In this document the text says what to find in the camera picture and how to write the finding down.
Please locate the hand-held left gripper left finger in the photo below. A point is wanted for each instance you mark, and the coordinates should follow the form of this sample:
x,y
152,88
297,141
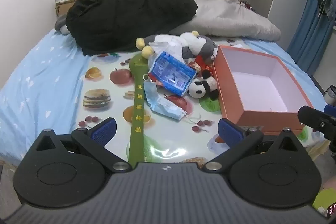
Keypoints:
x,y
105,130

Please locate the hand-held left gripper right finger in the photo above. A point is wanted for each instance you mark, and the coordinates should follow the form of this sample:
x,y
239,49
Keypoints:
x,y
231,132

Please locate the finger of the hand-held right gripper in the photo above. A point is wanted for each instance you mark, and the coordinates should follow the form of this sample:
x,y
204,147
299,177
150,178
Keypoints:
x,y
315,119
330,109

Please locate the orange box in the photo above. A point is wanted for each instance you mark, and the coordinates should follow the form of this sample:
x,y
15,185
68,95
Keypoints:
x,y
228,98

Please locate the panda plush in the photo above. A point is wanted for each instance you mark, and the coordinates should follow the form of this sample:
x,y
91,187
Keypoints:
x,y
198,88

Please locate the blue face mask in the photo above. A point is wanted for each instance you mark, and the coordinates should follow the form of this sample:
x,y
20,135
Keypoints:
x,y
155,100

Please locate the blue packet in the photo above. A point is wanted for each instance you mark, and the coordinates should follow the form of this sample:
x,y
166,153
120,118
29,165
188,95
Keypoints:
x,y
170,74

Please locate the grey white penguin plush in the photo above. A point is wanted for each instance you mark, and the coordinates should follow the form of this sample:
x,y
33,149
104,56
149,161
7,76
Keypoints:
x,y
199,47

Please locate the small grey container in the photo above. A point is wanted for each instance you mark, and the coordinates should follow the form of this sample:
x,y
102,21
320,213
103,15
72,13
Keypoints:
x,y
330,95

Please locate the fruit printed mat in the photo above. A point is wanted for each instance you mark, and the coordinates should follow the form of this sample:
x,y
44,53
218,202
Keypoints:
x,y
110,113

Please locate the person's pink trouser leg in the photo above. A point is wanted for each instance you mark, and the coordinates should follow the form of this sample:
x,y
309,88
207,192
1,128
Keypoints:
x,y
331,184

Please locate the yellow-green object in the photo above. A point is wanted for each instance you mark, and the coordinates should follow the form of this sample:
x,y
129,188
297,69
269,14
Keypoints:
x,y
321,201

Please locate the blue curtain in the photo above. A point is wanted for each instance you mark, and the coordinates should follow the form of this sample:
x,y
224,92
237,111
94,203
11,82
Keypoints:
x,y
307,29

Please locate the grey cloth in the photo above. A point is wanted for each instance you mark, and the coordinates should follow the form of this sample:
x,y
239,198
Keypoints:
x,y
61,26

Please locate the grey pillow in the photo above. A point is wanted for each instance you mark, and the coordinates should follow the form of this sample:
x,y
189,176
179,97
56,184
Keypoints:
x,y
225,14

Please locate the black jacket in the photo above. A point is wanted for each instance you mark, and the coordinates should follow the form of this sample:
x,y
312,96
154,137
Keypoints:
x,y
126,14

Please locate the row of small bottles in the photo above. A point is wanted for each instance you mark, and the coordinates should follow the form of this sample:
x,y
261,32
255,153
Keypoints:
x,y
248,5

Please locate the cardboard box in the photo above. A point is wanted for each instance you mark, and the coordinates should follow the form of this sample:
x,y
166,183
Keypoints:
x,y
63,6

